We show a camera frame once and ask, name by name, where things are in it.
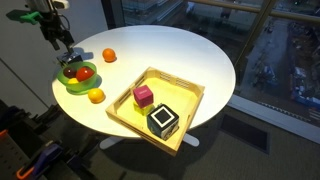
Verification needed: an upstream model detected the dark purple plum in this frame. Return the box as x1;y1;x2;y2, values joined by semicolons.
62;66;78;80

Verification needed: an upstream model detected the yellow-green cube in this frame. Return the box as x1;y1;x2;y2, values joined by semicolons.
133;101;155;117

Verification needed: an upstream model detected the dark window frame post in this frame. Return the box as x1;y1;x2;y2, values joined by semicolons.
100;0;126;30

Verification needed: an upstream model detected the tan window mullion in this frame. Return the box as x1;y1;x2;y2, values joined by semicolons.
233;0;278;68

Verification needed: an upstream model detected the tan window handrail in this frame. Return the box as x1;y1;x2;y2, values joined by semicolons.
186;0;320;24

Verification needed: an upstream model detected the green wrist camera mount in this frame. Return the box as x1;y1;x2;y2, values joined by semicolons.
19;10;44;25

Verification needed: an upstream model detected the red apple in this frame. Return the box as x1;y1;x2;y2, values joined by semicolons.
75;66;95;83

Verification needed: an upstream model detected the dark floor vent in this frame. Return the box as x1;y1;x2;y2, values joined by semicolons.
219;114;270;155

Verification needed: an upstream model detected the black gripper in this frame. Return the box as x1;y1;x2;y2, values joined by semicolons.
39;11;75;54

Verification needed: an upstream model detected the green plastic bowl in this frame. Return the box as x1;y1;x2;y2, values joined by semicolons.
54;61;99;95

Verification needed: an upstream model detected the yellow-orange citrus fruit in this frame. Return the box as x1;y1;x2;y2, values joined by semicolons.
87;87;106;104

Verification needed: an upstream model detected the white table base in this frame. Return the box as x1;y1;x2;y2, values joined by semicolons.
99;133;200;150

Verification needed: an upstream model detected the pink cube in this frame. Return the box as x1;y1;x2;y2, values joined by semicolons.
132;84;154;109

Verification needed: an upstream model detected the wooden crate tray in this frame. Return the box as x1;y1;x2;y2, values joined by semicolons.
105;66;206;157

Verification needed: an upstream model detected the orange fruit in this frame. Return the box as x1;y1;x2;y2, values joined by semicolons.
101;47;117;63

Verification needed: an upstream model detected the black white square-print cube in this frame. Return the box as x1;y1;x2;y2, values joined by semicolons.
146;103;180;141

